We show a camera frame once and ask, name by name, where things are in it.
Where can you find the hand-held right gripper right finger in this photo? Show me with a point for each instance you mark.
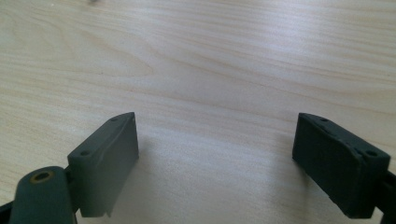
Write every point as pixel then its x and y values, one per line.
pixel 339 171

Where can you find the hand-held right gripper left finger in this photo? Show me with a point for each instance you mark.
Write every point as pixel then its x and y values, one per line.
pixel 102 168

